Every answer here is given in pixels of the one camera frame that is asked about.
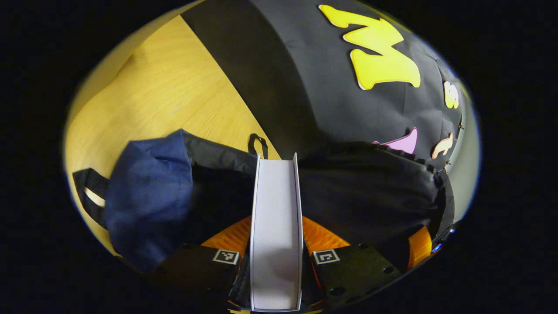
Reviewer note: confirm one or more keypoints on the blue schoolbag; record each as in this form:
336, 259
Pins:
148, 196

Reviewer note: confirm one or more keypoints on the white book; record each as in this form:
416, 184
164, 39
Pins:
277, 226

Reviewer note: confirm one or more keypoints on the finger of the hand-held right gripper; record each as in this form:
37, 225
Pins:
419, 246

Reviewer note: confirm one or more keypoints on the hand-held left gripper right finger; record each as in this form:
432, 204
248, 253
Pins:
353, 270

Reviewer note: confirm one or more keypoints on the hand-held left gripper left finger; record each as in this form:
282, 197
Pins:
196, 270

